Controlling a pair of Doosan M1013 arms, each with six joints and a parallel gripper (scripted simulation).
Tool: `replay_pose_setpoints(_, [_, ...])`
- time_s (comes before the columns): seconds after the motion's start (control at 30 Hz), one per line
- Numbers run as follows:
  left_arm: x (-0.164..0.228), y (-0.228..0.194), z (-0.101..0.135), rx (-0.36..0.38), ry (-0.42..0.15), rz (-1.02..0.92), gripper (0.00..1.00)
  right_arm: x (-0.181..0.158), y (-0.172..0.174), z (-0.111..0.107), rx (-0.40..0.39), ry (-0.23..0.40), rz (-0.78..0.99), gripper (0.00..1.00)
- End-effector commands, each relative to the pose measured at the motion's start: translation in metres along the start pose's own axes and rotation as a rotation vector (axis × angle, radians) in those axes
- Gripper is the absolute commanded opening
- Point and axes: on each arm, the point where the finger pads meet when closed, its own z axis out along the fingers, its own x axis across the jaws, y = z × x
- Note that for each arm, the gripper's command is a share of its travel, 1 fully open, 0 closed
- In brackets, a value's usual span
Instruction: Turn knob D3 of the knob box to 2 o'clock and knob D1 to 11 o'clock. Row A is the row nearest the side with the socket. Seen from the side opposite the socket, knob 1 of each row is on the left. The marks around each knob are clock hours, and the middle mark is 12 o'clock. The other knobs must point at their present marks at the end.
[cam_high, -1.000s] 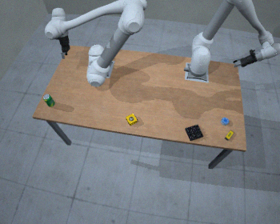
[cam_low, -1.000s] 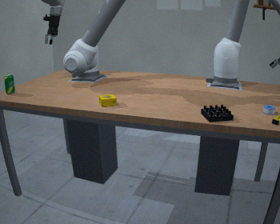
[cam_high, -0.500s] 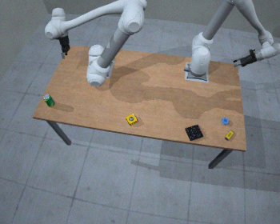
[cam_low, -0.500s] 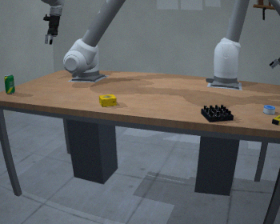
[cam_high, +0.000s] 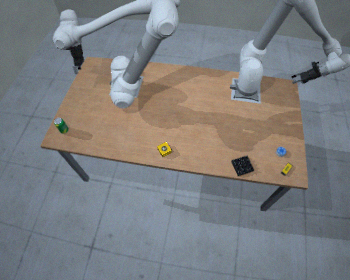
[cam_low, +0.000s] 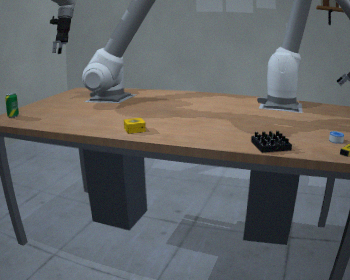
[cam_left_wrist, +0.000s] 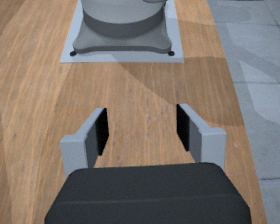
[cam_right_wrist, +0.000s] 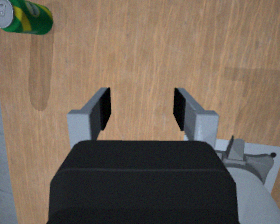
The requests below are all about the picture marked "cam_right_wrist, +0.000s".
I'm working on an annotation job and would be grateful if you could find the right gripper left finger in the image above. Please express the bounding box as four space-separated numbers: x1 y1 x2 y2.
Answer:
67 87 111 149

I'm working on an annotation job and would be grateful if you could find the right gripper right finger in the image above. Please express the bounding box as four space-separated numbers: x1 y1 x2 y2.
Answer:
173 88 219 150

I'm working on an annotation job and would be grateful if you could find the green and yellow drink can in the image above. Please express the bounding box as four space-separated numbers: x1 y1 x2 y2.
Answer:
0 0 53 35

